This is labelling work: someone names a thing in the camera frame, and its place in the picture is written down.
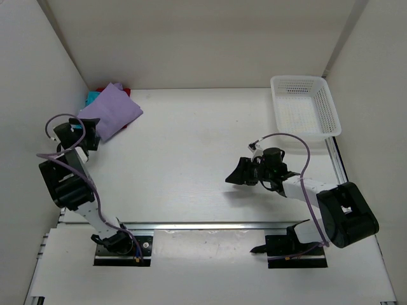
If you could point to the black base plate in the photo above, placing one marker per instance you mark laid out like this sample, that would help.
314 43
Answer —
287 252
123 252

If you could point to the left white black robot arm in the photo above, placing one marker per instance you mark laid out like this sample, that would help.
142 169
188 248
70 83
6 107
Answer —
71 187

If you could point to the aluminium frame rail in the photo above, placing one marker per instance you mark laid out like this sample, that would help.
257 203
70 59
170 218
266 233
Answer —
208 226

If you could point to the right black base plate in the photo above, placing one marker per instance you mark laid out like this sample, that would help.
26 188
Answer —
287 252

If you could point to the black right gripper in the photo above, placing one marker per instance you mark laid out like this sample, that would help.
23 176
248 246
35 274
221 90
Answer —
242 175

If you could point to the red t shirt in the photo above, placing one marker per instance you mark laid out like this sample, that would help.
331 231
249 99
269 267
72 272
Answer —
126 90

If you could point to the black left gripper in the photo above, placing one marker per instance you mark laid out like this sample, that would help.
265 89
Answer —
91 126

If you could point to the white plastic laundry basket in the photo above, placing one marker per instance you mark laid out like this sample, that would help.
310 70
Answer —
303 106

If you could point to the lavender t shirt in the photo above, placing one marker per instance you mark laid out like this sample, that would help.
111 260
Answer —
114 108

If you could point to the teal t shirt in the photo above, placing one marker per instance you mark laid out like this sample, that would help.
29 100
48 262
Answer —
92 95

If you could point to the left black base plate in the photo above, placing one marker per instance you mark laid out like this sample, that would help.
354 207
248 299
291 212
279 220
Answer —
123 252

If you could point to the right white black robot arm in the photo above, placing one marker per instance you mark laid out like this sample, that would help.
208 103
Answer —
346 218

